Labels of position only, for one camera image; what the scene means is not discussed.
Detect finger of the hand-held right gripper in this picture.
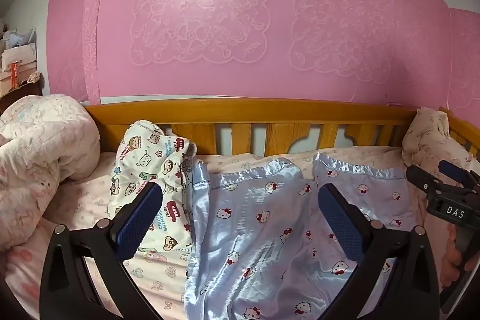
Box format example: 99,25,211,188
406,164,464,197
438,160,480,193

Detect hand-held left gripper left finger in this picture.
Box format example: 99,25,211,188
39,182,164,320

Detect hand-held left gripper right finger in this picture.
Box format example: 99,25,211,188
317,183,440,320

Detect blue satin cat-print pants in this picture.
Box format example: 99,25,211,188
184,152,417,320

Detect person's right hand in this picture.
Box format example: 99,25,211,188
439,223,457,287

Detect pink printed pillow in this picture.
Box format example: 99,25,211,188
402,106,477,171

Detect pink printed bed sheet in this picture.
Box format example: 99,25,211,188
5,145,428,320

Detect white cartoon-print garment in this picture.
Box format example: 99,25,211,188
107,120,199,262

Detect pink fluffy quilt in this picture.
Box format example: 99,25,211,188
0,94,101,253

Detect dark wooden cabinet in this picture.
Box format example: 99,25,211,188
0,74,45,114

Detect white cardboard box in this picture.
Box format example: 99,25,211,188
1,42,38,72

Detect blue cloth bundle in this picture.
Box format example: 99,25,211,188
7,28,37,46

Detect small pink wall sheet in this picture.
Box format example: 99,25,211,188
48,0,90,101
448,8,480,111

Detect wooden bed rail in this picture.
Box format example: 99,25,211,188
84,97,480,159

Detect narrow pink lace-print wall sheet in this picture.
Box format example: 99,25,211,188
82,0,113,105

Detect large pink lace-print wall sheet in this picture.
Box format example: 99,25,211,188
95,0,451,107

